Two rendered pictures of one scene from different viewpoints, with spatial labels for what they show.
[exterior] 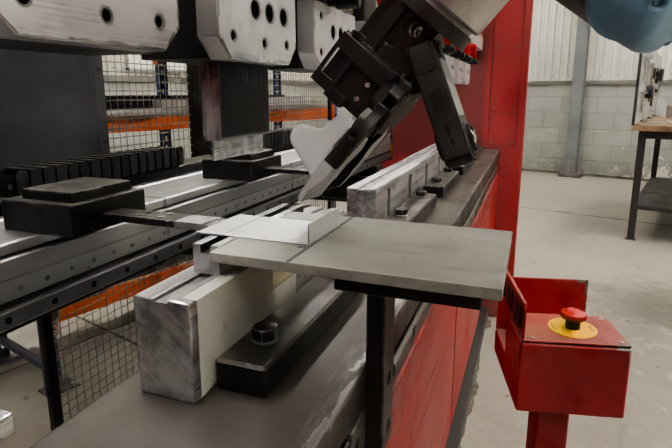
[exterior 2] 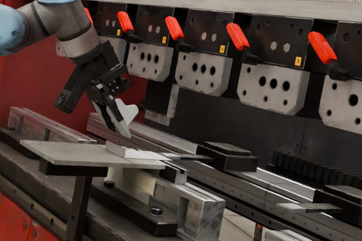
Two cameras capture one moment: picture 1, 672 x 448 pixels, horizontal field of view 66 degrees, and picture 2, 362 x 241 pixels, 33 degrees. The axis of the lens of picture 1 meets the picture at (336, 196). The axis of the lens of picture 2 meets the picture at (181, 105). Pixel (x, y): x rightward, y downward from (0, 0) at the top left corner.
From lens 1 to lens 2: 172 cm
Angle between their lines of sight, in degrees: 120
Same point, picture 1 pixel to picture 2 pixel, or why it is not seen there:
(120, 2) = not seen: hidden behind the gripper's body
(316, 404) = (70, 195)
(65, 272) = (212, 183)
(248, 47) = (136, 70)
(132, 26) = not seen: hidden behind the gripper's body
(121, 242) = (237, 189)
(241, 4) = (136, 54)
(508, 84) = not seen: outside the picture
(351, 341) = (99, 211)
